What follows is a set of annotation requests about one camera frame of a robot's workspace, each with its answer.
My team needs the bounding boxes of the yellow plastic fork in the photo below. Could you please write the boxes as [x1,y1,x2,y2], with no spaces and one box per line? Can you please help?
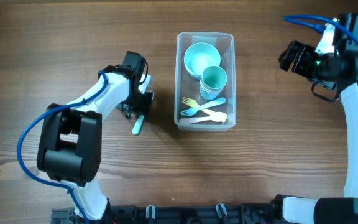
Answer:
[179,97,227,124]

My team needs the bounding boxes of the green plastic cup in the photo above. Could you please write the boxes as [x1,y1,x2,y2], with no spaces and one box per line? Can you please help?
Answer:
[201,66,227,89]

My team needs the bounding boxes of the white plastic spoon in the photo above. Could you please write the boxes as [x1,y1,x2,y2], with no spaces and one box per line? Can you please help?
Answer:
[178,112,228,124]

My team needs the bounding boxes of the green plastic bowl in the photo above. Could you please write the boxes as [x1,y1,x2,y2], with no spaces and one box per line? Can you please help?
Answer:
[183,42,221,75]

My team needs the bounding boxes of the blue plastic bowl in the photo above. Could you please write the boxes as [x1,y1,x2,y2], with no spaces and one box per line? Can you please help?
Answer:
[188,71,201,80]

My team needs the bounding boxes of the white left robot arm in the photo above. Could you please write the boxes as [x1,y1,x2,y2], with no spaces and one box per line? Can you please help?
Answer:
[37,65,154,223]

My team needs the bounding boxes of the blue plastic fork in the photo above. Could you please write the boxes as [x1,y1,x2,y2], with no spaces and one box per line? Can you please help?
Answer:
[180,97,226,117]

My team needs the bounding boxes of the pink plastic cup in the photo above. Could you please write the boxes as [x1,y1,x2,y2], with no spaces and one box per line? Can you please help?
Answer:
[200,83,223,94]

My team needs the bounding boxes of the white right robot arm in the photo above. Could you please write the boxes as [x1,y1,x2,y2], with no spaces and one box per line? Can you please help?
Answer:
[273,39,358,223]

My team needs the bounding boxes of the blue plastic cup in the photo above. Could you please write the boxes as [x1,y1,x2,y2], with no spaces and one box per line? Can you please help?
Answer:
[200,88,220,101]

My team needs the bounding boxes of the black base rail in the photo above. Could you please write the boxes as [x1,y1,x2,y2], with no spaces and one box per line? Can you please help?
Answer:
[50,202,284,224]

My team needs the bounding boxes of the clear plastic storage container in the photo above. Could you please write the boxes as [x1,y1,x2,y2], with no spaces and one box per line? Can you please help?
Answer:
[174,32,236,131]

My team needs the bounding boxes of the green plastic fork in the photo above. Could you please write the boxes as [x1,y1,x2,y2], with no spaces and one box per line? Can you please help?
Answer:
[132,114,145,135]

